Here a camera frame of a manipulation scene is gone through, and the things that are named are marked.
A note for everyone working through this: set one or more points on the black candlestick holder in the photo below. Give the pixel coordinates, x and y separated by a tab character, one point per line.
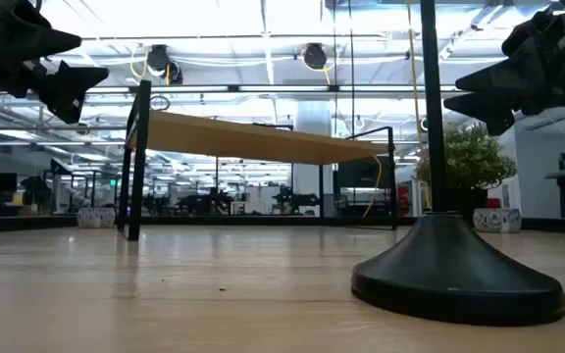
459	274

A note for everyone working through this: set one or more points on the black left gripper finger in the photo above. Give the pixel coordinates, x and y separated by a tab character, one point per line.
32	39
69	90

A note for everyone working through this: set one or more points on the wooden riser shelf black legs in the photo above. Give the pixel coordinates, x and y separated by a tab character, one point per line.
243	139

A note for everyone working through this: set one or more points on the small potted green plant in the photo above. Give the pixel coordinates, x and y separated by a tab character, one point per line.
474	157

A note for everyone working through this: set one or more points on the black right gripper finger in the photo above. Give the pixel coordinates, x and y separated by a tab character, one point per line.
523	73
493	110

